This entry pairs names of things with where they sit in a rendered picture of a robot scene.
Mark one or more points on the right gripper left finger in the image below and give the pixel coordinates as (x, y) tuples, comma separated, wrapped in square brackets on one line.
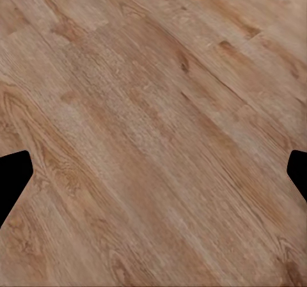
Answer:
[(15, 172)]

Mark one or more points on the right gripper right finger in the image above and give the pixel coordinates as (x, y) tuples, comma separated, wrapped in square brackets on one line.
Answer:
[(297, 170)]

